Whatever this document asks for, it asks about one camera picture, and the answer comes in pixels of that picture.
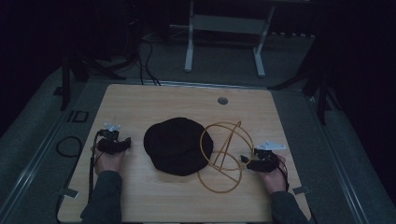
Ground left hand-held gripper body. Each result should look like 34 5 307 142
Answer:
95 122 121 154

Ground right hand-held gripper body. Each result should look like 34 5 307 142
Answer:
252 140 287 174

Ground gold wire hat stand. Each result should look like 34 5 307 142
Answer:
197 119 255 194

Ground black hat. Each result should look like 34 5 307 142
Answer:
143 117 215 177

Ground person's left hand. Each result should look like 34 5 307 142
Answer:
91 145 127 175

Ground person's right hand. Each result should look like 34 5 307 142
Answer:
253 154 288 195

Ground grey tape strip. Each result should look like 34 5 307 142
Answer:
57 187 80 199
292 186 312 196

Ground black tripod stand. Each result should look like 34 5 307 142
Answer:
52 52 138 112
267 62 344 127

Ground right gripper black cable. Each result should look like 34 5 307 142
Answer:
274 155 290 192

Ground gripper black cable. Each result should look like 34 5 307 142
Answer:
274 155 290 192
87 129 106 203

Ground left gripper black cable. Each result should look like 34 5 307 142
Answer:
87 129 106 203

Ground black floor cables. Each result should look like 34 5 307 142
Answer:
136 38 163 87

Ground white metal frame stand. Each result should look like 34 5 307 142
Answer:
184 0 276 78

